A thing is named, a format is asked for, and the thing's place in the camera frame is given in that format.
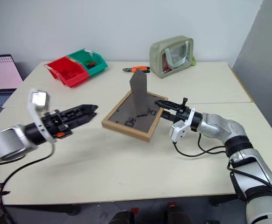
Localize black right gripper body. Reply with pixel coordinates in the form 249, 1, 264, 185
172, 98, 194, 123

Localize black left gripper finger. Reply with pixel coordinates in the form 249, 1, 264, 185
64, 104, 99, 118
68, 112, 98, 129

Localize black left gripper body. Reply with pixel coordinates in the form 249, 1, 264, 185
42, 108, 73, 140

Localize wooden picture frame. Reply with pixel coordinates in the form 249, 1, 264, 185
101, 70, 169, 142

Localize small red part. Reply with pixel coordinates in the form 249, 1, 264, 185
65, 70, 79, 79

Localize red plastic parts bin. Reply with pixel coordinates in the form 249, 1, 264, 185
43, 56, 90, 89

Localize small parts in green bin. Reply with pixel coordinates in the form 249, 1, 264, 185
84, 59, 98, 70

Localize green plastic parts bin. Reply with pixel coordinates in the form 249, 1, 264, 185
66, 48, 109, 78

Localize olive green clear pouch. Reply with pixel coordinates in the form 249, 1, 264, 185
149, 35, 195, 79

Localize open laptop computer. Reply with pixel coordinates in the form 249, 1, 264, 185
0, 54, 24, 124

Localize dark rounded shape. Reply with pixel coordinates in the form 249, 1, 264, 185
107, 207, 140, 224

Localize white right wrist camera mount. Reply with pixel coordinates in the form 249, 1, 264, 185
168, 107, 196, 143

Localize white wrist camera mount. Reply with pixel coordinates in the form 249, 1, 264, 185
27, 88, 57, 144
168, 107, 196, 143

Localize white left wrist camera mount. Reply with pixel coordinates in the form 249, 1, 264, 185
27, 88, 57, 144

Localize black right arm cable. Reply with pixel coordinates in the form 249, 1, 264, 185
172, 132, 228, 157

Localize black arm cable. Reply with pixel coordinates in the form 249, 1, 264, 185
172, 132, 228, 157
0, 139, 57, 196

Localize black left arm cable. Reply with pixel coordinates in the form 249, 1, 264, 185
0, 139, 57, 196

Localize orange handled pliers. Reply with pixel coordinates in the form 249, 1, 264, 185
122, 65, 151, 74

